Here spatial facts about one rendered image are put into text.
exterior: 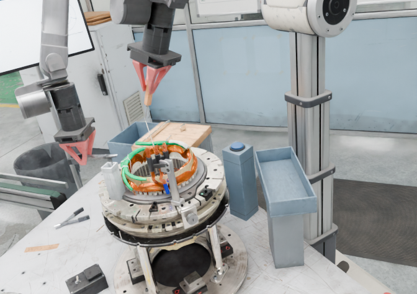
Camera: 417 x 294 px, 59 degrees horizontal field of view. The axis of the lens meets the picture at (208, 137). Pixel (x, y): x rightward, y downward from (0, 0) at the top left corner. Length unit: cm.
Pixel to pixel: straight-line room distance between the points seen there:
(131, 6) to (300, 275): 79
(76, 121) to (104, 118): 244
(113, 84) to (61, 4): 230
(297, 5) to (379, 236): 169
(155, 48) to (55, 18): 26
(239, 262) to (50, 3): 81
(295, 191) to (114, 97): 244
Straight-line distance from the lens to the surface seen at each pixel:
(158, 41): 78
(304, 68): 108
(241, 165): 114
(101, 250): 129
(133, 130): 139
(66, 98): 90
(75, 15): 193
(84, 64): 325
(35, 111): 90
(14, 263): 140
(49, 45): 90
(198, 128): 124
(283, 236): 103
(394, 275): 223
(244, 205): 122
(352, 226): 244
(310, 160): 118
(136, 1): 73
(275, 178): 101
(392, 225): 249
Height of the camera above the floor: 158
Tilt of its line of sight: 26 degrees down
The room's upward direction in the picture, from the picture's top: 8 degrees counter-clockwise
